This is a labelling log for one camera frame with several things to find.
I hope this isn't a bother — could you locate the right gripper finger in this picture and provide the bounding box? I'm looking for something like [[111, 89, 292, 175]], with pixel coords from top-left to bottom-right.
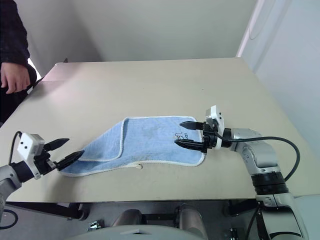
[[179, 121, 206, 131], [173, 139, 207, 154]]

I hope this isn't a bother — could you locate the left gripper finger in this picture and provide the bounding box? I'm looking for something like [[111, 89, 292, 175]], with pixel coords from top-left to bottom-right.
[[44, 137, 71, 152], [56, 150, 86, 172]]

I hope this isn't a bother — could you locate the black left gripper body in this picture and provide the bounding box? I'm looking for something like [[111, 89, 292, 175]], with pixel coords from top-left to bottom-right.
[[33, 148, 59, 176]]

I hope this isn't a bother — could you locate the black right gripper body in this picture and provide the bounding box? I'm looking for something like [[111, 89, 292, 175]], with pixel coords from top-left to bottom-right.
[[201, 121, 219, 154]]

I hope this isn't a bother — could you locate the blue towel with white trim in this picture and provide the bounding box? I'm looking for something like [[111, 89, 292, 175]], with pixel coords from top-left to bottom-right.
[[59, 115, 206, 178]]

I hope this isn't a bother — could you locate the bystander bare hand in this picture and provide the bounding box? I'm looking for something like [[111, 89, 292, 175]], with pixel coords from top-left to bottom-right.
[[0, 61, 31, 95]]

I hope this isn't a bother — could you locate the dark rounded shape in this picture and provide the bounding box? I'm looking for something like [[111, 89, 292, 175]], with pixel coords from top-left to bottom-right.
[[174, 203, 209, 240], [112, 208, 149, 229]]

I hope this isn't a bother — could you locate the grey robot torso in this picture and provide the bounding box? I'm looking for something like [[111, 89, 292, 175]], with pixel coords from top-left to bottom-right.
[[64, 224, 202, 240]]

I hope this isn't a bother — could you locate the bystander in dark clothing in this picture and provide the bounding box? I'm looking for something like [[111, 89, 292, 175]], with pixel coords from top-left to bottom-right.
[[0, 0, 39, 125]]

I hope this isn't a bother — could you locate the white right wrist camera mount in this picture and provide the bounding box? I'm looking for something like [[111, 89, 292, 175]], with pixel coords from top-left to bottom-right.
[[204, 104, 226, 151]]

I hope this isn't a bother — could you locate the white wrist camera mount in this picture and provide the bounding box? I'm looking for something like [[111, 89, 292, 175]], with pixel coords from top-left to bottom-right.
[[204, 104, 226, 151], [16, 132, 46, 180]]

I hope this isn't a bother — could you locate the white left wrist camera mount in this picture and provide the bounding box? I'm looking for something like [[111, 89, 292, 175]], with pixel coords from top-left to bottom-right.
[[16, 132, 46, 180]]

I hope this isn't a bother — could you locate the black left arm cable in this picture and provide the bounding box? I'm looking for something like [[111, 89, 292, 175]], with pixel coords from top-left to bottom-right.
[[8, 130, 23, 166]]

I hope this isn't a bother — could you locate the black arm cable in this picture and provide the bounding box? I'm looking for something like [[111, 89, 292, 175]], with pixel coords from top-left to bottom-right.
[[212, 129, 301, 182], [8, 130, 23, 166]]

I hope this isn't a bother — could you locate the black table frame bar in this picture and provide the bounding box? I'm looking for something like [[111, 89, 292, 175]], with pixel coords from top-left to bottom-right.
[[4, 201, 85, 221]]

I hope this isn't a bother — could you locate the black cable loop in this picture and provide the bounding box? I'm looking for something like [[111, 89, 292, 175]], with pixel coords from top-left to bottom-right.
[[0, 209, 19, 229]]

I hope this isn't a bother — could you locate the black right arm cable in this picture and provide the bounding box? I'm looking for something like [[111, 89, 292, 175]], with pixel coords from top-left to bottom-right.
[[212, 129, 301, 182]]

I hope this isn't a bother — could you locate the thin white wall cable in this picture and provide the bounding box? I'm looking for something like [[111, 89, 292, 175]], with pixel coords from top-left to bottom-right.
[[248, 4, 267, 41]]

